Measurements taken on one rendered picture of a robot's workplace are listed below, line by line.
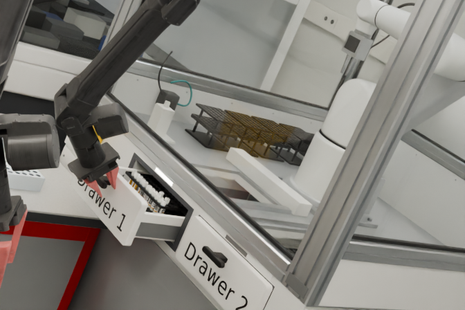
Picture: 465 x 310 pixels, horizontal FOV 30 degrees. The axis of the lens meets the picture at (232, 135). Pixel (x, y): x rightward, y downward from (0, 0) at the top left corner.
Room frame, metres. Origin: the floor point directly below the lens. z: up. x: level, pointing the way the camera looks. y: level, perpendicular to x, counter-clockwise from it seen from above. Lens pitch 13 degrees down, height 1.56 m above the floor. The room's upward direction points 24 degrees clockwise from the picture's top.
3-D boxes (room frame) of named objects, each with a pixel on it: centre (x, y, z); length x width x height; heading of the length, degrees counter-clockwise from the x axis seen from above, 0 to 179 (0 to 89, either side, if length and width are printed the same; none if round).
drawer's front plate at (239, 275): (1.73, -0.09, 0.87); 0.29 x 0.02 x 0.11; 42
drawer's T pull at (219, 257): (1.71, -0.07, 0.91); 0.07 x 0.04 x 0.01; 42
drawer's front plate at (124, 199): (1.88, 0.21, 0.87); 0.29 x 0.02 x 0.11; 42
